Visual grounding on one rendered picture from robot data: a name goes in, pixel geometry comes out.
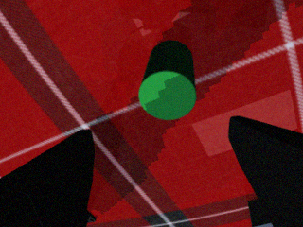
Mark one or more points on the green cylinder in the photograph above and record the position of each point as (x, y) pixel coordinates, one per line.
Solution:
(168, 90)

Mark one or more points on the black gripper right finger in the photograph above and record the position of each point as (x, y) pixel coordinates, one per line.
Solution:
(272, 160)

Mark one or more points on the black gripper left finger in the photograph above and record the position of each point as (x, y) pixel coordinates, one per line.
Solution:
(52, 190)

